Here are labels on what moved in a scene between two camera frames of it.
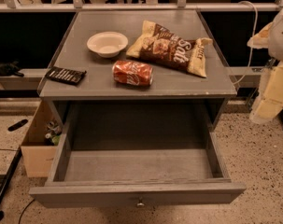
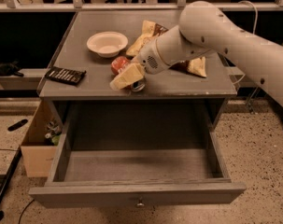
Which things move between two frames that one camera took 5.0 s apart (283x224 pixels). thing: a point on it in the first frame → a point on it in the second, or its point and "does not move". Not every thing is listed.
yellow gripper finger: x=274 y=94 → x=152 y=61
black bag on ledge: x=6 y=69 does not move
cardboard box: x=40 y=143 does not move
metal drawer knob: x=140 y=203 does not move
